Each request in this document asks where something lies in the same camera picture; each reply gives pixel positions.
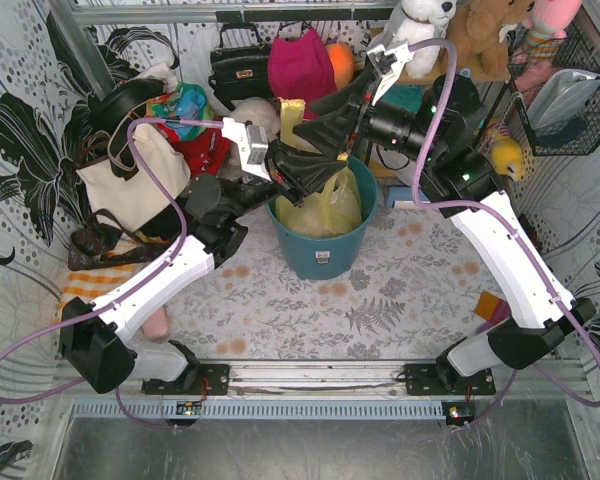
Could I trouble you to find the orange checkered towel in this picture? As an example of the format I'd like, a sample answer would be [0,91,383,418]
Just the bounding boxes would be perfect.
[55,265,135,323]

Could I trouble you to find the black leather handbag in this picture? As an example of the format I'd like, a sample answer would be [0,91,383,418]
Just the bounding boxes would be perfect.
[208,22,274,111]

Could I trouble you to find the black wire basket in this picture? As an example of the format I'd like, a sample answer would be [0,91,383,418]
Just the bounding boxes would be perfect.
[508,24,600,157]

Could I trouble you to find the white plush dog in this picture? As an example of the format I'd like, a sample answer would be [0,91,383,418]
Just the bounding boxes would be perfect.
[384,0,457,78]

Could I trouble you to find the yellow plush duck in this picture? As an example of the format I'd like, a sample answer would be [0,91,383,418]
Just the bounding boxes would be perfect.
[485,122,524,181]

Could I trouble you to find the white plush lamb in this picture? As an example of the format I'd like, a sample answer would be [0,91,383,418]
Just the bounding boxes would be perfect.
[229,97,281,143]

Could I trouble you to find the pink plush toy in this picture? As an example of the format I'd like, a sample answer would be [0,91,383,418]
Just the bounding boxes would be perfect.
[521,0,582,59]

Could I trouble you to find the teal plastic trash bin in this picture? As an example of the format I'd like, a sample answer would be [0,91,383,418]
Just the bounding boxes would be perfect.
[266,156,379,280]

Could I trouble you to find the purple cable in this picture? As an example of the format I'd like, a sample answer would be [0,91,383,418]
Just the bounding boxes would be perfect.
[409,38,600,431]
[0,117,226,431]

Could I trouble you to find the brown leather bag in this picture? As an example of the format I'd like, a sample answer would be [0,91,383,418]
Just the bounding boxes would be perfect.
[67,209,169,271]

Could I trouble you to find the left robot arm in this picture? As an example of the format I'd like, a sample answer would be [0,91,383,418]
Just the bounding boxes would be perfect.
[59,142,347,394]

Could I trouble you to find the pink sponge block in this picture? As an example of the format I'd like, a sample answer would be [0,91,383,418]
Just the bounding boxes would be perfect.
[141,306,170,342]

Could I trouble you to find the purple orange sock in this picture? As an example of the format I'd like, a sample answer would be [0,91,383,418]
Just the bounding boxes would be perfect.
[474,291,511,333]

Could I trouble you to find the cream canvas tote bag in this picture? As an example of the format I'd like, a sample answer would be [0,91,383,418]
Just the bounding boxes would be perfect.
[77,123,191,231]

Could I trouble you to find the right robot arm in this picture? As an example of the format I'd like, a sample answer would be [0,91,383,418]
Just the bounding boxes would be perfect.
[293,70,595,393]

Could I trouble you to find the colourful print bag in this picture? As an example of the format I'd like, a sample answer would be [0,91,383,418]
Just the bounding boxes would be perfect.
[146,83,214,143]

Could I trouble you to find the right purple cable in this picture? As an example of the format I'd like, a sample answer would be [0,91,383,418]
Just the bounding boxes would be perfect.
[409,38,600,431]

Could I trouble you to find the magenta cloth hat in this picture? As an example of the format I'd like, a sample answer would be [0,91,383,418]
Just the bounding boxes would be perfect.
[267,27,337,120]

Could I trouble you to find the yellow translucent trash bag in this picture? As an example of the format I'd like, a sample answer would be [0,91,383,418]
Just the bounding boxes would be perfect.
[275,97,362,238]

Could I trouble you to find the aluminium front rail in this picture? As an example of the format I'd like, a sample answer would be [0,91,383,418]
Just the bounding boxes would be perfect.
[54,357,594,399]

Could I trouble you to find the silver foil pouch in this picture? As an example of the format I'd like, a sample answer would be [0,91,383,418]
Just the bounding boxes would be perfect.
[527,69,600,130]

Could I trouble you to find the brown teddy bear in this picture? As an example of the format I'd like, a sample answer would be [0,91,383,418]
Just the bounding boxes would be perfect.
[446,0,535,78]

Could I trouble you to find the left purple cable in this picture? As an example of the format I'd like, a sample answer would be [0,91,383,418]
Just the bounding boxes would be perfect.
[0,117,226,431]

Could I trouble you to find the orange plush toy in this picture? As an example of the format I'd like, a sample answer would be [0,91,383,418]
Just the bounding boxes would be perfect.
[326,42,355,90]

